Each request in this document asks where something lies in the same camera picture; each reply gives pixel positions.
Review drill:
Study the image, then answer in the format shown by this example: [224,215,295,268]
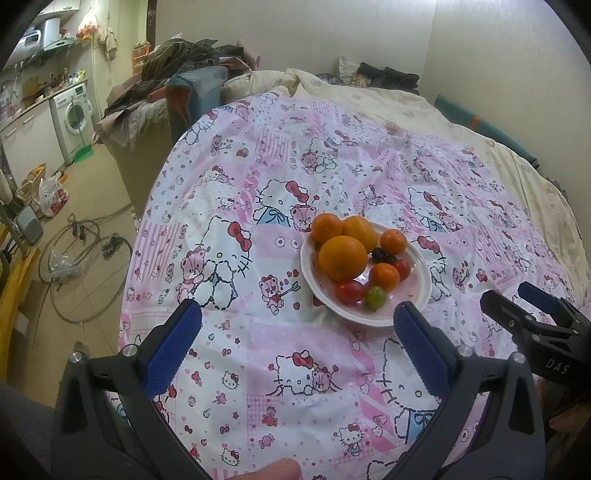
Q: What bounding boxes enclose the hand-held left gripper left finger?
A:
[51,298,218,480]

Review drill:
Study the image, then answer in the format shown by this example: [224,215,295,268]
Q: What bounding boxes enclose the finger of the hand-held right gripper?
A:
[480,291,536,344]
[517,281,591,332]

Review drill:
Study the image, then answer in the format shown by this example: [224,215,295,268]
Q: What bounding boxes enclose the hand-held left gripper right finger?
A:
[365,302,548,480]

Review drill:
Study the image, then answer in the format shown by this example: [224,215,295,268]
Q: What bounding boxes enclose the white oval plate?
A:
[300,220,432,328]

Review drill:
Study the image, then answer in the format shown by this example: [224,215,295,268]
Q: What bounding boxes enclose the small orange tomato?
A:
[368,263,400,292]

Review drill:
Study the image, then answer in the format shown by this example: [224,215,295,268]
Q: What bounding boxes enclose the small tangerine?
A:
[380,229,409,255]
[310,212,344,244]

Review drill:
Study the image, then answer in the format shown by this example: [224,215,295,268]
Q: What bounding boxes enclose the large orange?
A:
[318,235,368,282]

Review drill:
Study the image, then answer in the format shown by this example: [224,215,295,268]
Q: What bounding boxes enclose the medium orange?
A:
[342,215,378,254]

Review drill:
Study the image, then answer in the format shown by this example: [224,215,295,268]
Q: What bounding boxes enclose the person's left hand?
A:
[248,457,304,480]

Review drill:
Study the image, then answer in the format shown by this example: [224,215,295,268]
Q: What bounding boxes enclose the yellow wooden furniture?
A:
[0,244,42,365]

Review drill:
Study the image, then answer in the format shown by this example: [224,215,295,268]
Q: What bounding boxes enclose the person's dark clothing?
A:
[0,382,63,480]

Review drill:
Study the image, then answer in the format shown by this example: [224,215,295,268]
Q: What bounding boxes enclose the teal mattress edge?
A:
[434,95,542,168]

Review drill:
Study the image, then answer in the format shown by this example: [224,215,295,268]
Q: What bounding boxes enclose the grey stool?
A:
[16,205,45,246]

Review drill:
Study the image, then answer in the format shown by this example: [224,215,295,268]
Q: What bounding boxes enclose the white plastic bag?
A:
[39,175,71,219]

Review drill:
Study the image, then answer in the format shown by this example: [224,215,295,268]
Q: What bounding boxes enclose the cream duvet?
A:
[222,68,583,296]

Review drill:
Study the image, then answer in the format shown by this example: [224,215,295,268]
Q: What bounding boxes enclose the pink cartoon printed blanket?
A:
[117,90,573,480]

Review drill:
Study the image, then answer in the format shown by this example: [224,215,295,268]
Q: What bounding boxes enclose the white washing machine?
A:
[49,83,96,163]

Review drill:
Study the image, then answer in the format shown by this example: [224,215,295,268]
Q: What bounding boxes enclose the white kitchen counter cabinet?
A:
[0,98,66,186]

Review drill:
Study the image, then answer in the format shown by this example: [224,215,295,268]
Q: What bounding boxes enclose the dark clothes heap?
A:
[339,56,422,96]

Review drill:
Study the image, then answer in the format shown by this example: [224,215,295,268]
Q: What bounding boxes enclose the pile of clothes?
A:
[104,38,262,151]

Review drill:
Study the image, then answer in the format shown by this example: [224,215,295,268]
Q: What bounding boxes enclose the hanging beige cloth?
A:
[99,27,119,62]

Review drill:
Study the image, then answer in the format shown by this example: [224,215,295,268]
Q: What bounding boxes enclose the hanging plastic bag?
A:
[76,10,101,38]

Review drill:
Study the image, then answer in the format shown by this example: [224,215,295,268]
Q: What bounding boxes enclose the white water heater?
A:
[42,17,64,51]

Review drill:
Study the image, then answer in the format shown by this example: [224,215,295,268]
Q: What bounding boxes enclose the coiled hose and cables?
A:
[38,212,136,325]

